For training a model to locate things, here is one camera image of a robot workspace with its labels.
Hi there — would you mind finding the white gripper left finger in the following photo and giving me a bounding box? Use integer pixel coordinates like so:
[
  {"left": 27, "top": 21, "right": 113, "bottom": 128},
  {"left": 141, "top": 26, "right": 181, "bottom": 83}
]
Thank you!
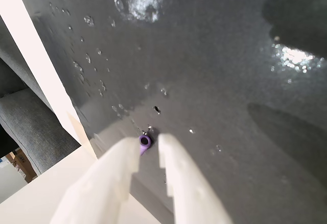
[{"left": 50, "top": 137, "right": 141, "bottom": 224}]

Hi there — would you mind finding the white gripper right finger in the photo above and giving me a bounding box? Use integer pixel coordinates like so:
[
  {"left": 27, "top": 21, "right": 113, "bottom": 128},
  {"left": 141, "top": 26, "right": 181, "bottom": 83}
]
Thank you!
[{"left": 157, "top": 133, "right": 233, "bottom": 224}]

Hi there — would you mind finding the purple rubber pen grip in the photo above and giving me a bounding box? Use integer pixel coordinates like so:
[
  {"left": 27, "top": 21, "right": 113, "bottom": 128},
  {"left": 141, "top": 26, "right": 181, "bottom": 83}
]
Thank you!
[{"left": 138, "top": 135, "right": 152, "bottom": 157}]

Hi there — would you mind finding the brown cardboard box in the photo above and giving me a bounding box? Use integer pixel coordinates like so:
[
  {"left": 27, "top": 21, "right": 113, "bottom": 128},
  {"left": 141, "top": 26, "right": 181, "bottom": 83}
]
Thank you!
[{"left": 5, "top": 148, "right": 38, "bottom": 184}]

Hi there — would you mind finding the grey fabric sofa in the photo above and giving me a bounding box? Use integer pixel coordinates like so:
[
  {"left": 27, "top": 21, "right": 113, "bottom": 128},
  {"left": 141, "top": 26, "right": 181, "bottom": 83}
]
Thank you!
[{"left": 0, "top": 14, "right": 83, "bottom": 177}]

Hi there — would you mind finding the black table mat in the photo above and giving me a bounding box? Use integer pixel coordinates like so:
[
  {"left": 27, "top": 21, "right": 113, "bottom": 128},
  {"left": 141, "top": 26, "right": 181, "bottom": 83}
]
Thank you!
[{"left": 12, "top": 0, "right": 327, "bottom": 224}]

